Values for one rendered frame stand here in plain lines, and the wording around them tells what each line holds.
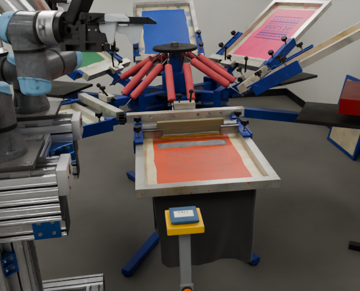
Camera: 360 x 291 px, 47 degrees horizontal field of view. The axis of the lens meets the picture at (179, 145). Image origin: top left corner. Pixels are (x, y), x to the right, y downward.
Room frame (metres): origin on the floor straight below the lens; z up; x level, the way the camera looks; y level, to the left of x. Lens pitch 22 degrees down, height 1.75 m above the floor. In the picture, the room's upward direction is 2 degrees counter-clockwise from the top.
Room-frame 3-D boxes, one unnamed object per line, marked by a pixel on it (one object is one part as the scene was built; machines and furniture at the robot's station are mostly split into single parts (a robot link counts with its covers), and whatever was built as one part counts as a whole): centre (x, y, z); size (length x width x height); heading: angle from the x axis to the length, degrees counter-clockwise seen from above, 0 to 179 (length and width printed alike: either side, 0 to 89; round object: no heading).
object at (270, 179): (1.86, -0.08, 0.97); 0.79 x 0.58 x 0.04; 5
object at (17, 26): (1.00, 0.35, 1.65); 0.11 x 0.08 x 0.09; 72
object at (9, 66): (1.70, 0.63, 1.42); 0.13 x 0.12 x 0.14; 74
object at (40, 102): (1.70, 0.62, 1.31); 0.15 x 0.15 x 0.10
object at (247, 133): (2.12, -0.34, 0.98); 0.30 x 0.05 x 0.07; 5
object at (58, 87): (3.19, 0.62, 0.91); 1.34 x 0.41 x 0.08; 65
